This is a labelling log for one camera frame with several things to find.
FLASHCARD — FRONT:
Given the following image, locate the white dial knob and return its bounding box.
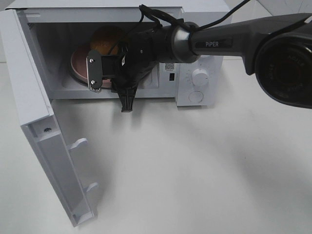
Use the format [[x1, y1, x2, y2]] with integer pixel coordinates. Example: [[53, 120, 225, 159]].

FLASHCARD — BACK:
[[191, 68, 209, 86]]

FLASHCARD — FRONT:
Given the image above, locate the pink round plate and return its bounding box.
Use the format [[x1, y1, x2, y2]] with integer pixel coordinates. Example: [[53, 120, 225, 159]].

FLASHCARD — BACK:
[[71, 44, 118, 89]]

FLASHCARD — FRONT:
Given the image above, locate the round white door button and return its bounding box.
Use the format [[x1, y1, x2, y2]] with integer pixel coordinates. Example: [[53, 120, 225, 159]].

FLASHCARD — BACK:
[[189, 91, 204, 103]]

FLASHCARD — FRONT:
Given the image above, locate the glass microwave turntable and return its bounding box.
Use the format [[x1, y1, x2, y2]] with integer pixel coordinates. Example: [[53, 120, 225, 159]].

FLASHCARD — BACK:
[[61, 70, 159, 90]]

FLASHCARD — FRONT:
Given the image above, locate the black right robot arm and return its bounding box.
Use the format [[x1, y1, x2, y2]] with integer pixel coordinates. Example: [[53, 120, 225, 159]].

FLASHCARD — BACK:
[[101, 13, 312, 112]]

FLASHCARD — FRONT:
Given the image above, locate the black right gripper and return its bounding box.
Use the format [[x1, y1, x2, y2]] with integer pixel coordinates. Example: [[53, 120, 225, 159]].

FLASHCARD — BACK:
[[101, 26, 171, 113]]

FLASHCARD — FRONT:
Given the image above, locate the white microwave oven body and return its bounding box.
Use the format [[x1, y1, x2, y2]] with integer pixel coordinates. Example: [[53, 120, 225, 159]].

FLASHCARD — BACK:
[[0, 0, 229, 108]]

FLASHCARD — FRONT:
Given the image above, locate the burger with cheese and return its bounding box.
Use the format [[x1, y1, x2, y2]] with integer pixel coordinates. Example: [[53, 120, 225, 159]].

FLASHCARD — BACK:
[[90, 25, 124, 55]]

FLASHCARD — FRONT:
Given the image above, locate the white microwave door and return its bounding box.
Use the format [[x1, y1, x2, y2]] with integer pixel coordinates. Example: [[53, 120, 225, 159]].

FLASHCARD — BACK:
[[0, 9, 97, 226]]

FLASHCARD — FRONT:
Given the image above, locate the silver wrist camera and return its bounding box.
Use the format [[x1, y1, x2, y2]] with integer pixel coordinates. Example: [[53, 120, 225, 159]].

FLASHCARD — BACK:
[[86, 50, 103, 93]]

